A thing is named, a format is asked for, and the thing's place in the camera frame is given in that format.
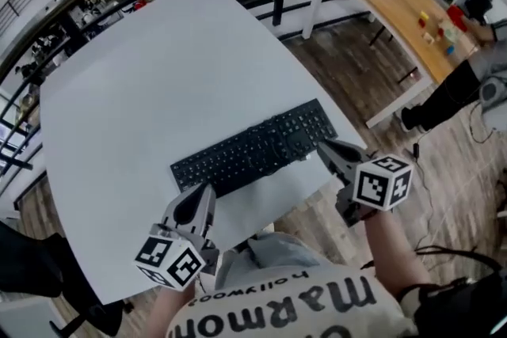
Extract light blue jeans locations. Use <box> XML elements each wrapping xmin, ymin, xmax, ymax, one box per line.
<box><xmin>213</xmin><ymin>231</ymin><xmax>330</xmax><ymax>290</ymax></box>

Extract pile of coloured toy blocks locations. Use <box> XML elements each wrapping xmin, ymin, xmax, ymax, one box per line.
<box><xmin>417</xmin><ymin>10</ymin><xmax>456</xmax><ymax>55</ymax></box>

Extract black keyboard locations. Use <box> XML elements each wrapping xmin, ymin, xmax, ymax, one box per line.
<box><xmin>170</xmin><ymin>97</ymin><xmax>340</xmax><ymax>199</ymax></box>

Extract long wooden table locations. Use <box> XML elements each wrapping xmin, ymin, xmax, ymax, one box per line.
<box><xmin>300</xmin><ymin>0</ymin><xmax>482</xmax><ymax>130</ymax></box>

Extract red box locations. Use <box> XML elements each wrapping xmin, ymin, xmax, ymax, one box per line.
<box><xmin>447</xmin><ymin>6</ymin><xmax>467</xmax><ymax>28</ymax></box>

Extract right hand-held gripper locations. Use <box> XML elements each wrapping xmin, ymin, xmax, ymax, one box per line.
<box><xmin>318</xmin><ymin>139</ymin><xmax>414</xmax><ymax>227</ymax></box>

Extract black floor cable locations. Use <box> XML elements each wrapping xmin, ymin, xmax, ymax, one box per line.
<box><xmin>411</xmin><ymin>141</ymin><xmax>435</xmax><ymax>241</ymax></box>

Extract cream printed t-shirt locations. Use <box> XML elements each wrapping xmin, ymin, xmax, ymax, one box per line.
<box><xmin>166</xmin><ymin>264</ymin><xmax>421</xmax><ymax>338</ymax></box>

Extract black harness with cables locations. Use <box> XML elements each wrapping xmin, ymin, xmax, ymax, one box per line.
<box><xmin>398</xmin><ymin>245</ymin><xmax>507</xmax><ymax>338</ymax></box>

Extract black office chair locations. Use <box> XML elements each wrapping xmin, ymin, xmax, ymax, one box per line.
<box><xmin>0</xmin><ymin>221</ymin><xmax>124</xmax><ymax>338</ymax></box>

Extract white bowl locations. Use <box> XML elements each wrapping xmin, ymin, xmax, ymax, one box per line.
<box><xmin>437</xmin><ymin>21</ymin><xmax>460</xmax><ymax>44</ymax></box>

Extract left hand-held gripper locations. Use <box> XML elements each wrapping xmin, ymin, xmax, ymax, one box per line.
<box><xmin>133</xmin><ymin>184</ymin><xmax>219</xmax><ymax>292</ymax></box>

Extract person's left forearm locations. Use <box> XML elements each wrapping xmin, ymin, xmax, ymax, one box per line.
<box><xmin>152</xmin><ymin>283</ymin><xmax>199</xmax><ymax>338</ymax></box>

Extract person's right forearm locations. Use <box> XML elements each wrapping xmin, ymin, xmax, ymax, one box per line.
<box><xmin>358</xmin><ymin>207</ymin><xmax>436</xmax><ymax>292</ymax></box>

